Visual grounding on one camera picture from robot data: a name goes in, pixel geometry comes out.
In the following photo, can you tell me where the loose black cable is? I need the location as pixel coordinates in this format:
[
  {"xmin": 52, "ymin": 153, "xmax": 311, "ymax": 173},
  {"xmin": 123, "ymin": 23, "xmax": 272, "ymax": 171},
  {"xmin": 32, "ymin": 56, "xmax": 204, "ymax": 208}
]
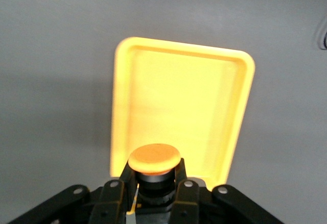
[{"xmin": 314, "ymin": 14, "xmax": 327, "ymax": 52}]

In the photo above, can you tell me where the yellow mushroom push button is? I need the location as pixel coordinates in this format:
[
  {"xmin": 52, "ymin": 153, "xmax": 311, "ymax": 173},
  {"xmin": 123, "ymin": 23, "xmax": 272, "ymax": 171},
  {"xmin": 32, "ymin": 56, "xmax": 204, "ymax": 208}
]
[{"xmin": 127, "ymin": 143, "xmax": 181, "ymax": 224}]

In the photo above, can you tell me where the yellow plastic tray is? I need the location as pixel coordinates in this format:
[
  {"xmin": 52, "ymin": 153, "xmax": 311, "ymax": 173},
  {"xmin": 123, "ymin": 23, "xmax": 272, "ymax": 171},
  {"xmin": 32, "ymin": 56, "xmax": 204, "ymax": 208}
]
[{"xmin": 109, "ymin": 37, "xmax": 255, "ymax": 193}]

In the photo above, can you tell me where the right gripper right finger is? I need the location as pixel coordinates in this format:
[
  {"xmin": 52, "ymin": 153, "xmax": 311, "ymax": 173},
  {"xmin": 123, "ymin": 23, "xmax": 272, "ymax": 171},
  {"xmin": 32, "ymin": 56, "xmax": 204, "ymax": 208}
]
[{"xmin": 170, "ymin": 157, "xmax": 202, "ymax": 224}]

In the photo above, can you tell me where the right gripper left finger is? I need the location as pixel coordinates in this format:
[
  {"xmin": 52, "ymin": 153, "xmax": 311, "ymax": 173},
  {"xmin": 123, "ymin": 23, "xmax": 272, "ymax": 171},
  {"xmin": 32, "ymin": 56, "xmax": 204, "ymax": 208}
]
[{"xmin": 90, "ymin": 157, "xmax": 141, "ymax": 224}]

